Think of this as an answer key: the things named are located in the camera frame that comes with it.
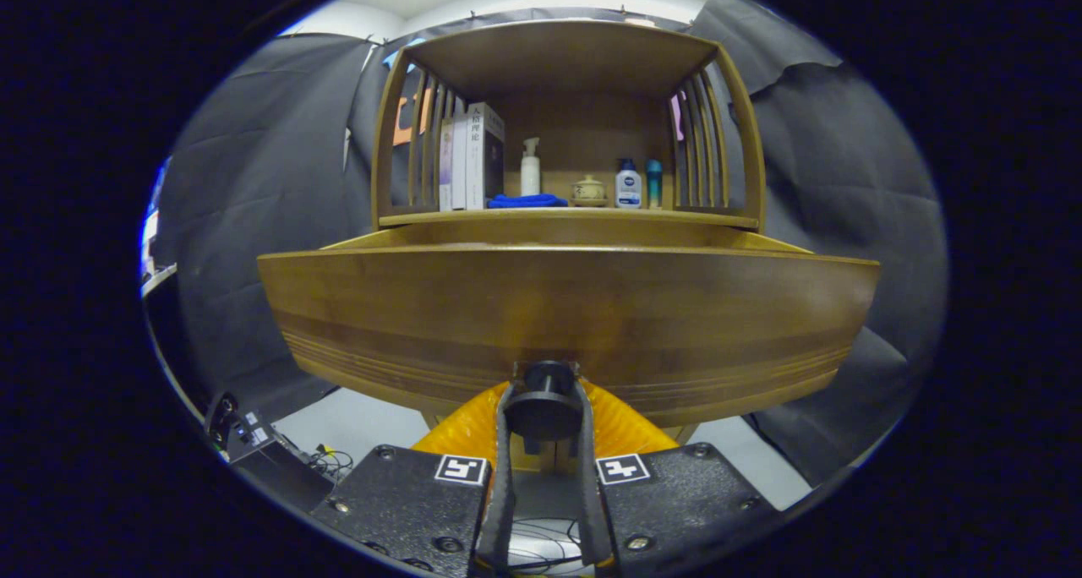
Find wooden drawer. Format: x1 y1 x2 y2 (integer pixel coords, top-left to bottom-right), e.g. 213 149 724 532
256 223 882 431

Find thin white book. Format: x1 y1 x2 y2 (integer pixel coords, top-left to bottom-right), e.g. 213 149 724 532
451 112 469 210

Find white device on stand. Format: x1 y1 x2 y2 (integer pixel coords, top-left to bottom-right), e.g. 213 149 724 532
139 160 178 298

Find thick white book dark portrait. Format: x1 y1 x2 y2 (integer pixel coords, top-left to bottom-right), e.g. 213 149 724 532
466 102 506 210

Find black round drawer knob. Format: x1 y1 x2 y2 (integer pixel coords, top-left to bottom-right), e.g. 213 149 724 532
504 360 584 442

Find beige lidded teacup with saucer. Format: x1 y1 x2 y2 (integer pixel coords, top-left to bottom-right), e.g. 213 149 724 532
570 175 609 208

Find wooden countertop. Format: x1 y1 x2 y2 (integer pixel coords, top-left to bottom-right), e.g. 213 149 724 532
379 206 759 230

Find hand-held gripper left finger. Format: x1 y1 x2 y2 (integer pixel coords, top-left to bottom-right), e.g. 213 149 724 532
309 381 518 578

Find black cables with yellow plug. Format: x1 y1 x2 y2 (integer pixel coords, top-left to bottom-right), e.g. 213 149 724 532
309 444 356 484

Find blue folded cloth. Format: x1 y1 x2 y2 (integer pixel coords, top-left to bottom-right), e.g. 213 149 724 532
488 193 569 210

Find white pump bottle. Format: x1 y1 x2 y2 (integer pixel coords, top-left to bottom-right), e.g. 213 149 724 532
520 137 542 197

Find white lotion bottle blue cap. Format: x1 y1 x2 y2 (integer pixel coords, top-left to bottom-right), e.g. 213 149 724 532
615 158 643 210

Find thin black floor cables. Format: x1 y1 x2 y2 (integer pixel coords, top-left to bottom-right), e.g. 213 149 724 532
507 517 593 575

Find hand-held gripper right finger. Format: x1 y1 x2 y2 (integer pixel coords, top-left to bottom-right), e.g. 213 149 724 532
575 380 783 575

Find thin pale purple book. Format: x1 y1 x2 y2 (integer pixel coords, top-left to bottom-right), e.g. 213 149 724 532
439 120 455 211

